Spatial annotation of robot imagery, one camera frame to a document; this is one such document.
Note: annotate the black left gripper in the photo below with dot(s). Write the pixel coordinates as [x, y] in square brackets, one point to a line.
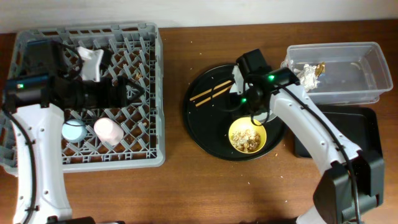
[107, 99]

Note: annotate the pink plastic cup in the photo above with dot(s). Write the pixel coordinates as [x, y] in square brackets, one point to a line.
[108, 131]

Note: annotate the light blue plastic cup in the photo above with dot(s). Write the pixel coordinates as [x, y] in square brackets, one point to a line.
[74, 130]

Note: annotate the wooden chopstick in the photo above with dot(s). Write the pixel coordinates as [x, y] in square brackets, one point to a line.
[213, 96]
[210, 90]

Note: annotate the yellow bowl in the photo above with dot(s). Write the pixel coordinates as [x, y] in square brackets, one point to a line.
[247, 123]

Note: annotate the food scraps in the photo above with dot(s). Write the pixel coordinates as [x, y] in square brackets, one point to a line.
[246, 141]

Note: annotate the white paper napkin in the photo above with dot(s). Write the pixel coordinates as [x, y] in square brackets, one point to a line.
[307, 77]

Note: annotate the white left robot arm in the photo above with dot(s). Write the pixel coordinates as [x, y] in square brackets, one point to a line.
[35, 104]

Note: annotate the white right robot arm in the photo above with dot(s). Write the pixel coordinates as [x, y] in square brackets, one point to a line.
[352, 181]

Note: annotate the grey dishwasher rack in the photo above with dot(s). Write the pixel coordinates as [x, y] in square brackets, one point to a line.
[136, 54]

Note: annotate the round black tray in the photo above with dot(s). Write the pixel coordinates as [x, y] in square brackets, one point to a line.
[209, 127]

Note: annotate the white ceramic plate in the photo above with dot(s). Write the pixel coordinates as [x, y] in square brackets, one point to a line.
[263, 117]

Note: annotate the gold foil wrapper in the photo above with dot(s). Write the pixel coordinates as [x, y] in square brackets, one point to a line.
[320, 68]

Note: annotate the clear plastic bin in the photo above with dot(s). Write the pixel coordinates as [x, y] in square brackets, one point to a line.
[355, 72]

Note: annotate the black rectangular tray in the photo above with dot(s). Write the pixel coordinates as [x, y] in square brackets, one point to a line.
[358, 124]

